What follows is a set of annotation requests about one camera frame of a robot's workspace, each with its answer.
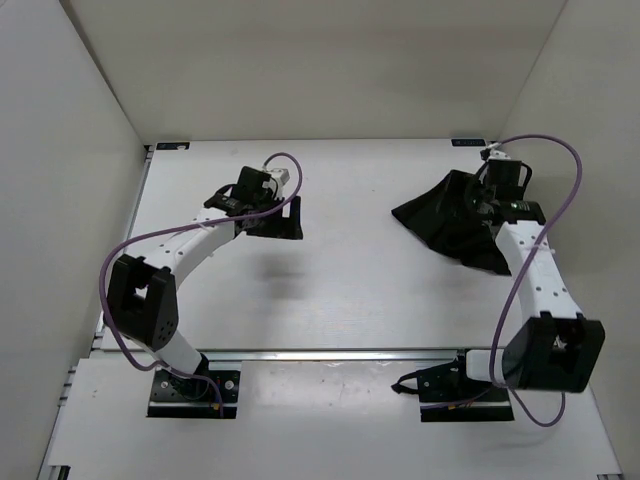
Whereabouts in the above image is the black pleated skirt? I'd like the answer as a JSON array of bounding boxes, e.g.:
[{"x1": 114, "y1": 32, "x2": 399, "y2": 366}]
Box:
[{"x1": 391, "y1": 170, "x2": 511, "y2": 276}]

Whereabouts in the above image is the aluminium table rail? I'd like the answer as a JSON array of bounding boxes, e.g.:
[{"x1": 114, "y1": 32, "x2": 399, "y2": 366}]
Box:
[{"x1": 89, "y1": 347, "x2": 501, "y2": 362}]

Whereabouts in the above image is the left blue table label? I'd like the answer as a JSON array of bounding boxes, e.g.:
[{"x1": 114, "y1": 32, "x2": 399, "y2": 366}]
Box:
[{"x1": 155, "y1": 142, "x2": 190, "y2": 151}]

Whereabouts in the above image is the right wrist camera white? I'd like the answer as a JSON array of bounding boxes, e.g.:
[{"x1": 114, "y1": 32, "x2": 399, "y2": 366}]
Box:
[{"x1": 480, "y1": 142, "x2": 509, "y2": 162}]

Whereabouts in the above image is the blue table label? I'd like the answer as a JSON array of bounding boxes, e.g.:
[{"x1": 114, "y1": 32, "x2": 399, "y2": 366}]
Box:
[
  {"x1": 451, "y1": 138, "x2": 486, "y2": 147},
  {"x1": 155, "y1": 142, "x2": 190, "y2": 151}
]

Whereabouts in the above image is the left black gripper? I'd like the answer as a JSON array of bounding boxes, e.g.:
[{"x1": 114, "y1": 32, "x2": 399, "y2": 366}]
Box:
[{"x1": 248, "y1": 192, "x2": 303, "y2": 239}]

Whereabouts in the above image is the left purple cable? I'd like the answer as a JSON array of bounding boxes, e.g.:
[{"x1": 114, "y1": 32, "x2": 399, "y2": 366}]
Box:
[{"x1": 98, "y1": 152, "x2": 304, "y2": 407}]

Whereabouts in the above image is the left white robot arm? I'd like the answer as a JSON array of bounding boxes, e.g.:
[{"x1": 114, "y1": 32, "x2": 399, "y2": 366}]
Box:
[{"x1": 99, "y1": 164, "x2": 303, "y2": 398}]

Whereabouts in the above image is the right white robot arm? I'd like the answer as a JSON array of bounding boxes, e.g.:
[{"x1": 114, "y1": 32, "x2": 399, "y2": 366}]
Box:
[{"x1": 448, "y1": 149, "x2": 605, "y2": 401}]

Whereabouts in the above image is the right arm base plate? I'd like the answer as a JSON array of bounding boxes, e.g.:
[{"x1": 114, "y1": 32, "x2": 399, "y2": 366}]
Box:
[{"x1": 391, "y1": 355, "x2": 515, "y2": 423}]

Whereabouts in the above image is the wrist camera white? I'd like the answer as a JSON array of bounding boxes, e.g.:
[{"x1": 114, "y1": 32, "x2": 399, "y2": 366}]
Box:
[
  {"x1": 262, "y1": 166, "x2": 290, "y2": 198},
  {"x1": 480, "y1": 142, "x2": 509, "y2": 162}
]

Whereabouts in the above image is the right blue table label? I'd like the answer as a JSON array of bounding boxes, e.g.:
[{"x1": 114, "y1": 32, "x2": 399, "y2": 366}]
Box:
[{"x1": 451, "y1": 138, "x2": 486, "y2": 147}]

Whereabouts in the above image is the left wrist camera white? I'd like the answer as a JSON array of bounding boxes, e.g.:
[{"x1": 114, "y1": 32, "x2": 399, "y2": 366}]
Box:
[{"x1": 262, "y1": 166, "x2": 290, "y2": 198}]

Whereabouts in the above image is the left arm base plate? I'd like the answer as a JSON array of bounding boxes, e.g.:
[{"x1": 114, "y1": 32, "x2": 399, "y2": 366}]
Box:
[{"x1": 147, "y1": 364, "x2": 241, "y2": 420}]

